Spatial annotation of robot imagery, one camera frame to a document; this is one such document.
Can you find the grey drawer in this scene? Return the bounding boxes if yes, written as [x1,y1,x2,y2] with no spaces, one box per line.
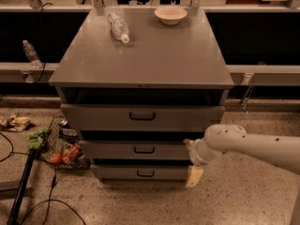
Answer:
[61,104,225,132]
[91,165,188,180]
[80,141,189,160]

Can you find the grey bottom drawer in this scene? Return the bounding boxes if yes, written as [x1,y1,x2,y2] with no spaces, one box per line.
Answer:
[91,165,188,180]

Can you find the grey drawer cabinet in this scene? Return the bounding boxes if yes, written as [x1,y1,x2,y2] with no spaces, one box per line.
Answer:
[50,7,233,167]

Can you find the metal clamp bracket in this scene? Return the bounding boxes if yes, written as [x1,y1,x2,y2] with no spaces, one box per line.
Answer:
[240,73,254,113]

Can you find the green leafy toy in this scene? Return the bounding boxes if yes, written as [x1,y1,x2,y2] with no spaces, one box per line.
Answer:
[26,127,48,150]

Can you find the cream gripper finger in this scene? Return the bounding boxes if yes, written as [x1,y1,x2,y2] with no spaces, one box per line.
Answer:
[186,166,204,188]

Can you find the clear plastic water bottle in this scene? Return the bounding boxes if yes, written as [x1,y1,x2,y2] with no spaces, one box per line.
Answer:
[108,12,129,44]

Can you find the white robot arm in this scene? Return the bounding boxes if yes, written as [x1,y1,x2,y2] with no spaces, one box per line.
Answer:
[183,124,300,188]

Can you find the grey top drawer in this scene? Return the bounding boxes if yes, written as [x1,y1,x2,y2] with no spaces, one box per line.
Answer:
[61,104,225,132]

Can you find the black floor cable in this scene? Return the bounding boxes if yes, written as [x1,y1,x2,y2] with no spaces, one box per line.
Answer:
[0,131,87,225]

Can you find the red tomato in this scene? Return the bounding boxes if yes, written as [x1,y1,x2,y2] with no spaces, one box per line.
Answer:
[51,153,63,165]

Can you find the black metal stand leg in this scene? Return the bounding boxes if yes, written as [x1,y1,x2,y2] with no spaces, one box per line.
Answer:
[7,149,37,225]

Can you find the crumpled brown paper bag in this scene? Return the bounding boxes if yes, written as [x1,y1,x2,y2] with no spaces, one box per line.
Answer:
[0,115,30,132]

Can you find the cream white bowl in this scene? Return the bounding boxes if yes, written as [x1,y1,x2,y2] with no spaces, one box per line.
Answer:
[155,6,188,25]

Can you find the red snack package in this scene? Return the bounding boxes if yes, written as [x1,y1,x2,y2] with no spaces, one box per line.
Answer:
[63,145,81,165]

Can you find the upright plastic bottle on rail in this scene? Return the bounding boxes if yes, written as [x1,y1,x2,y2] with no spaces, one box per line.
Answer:
[22,40,42,69]

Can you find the black wire mesh basket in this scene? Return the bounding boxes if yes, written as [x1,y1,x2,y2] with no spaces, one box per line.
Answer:
[39,117,90,170]

